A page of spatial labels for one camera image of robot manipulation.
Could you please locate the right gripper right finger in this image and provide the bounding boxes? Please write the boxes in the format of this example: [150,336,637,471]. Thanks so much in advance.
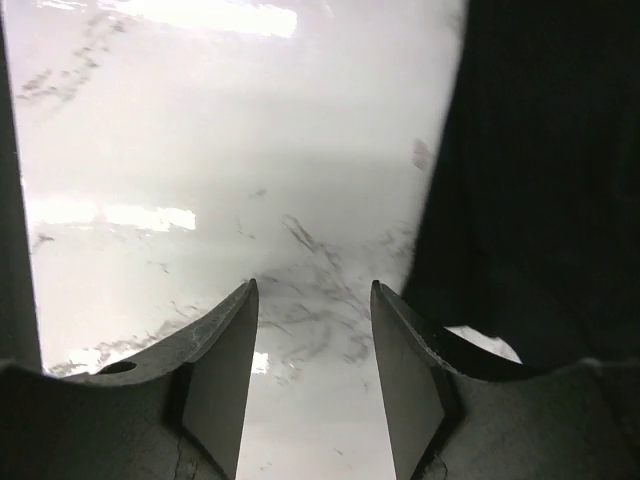
[369,279,521,480]

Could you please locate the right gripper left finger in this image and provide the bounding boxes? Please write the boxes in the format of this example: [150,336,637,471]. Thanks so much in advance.
[98,279,259,479]

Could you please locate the black t shirt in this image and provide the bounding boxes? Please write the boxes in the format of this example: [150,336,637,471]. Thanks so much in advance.
[402,1,639,368]

